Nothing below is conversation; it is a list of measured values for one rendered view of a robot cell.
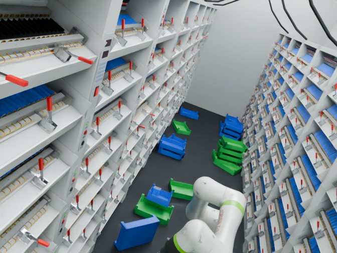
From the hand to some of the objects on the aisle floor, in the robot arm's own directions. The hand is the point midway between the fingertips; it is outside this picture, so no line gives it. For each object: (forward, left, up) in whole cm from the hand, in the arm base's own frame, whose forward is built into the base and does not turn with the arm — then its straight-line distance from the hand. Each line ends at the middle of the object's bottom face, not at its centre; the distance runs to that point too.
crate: (+32, -170, -62) cm, 184 cm away
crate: (+33, -76, -61) cm, 103 cm away
